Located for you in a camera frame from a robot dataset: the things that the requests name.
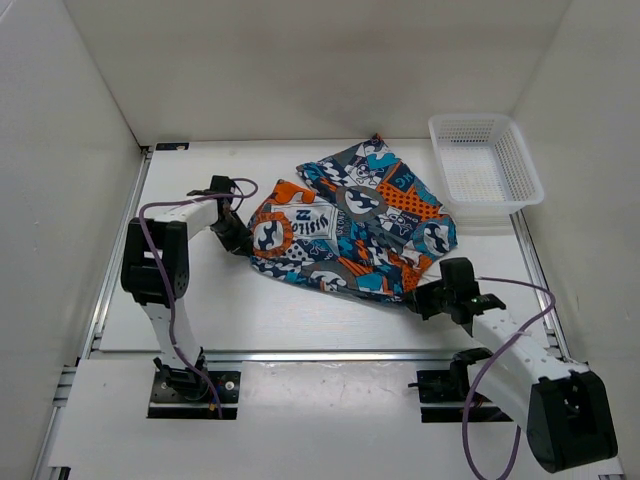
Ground aluminium table edge rail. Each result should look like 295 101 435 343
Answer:
75 347 472 365

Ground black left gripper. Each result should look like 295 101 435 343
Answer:
209 211 253 257

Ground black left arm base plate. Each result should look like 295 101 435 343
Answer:
147 370 242 421

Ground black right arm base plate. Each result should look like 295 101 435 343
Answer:
407 370 511 424

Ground white plastic mesh basket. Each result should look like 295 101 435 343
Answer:
428 113 544 219

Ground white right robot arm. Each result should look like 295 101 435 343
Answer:
403 257 618 473

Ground dark label sticker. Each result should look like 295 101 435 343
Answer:
155 142 190 151

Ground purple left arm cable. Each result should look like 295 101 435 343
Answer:
138 178 260 419

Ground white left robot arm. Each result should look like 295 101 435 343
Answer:
120 175 258 413

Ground colourful patterned shorts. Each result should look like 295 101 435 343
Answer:
249 135 458 303

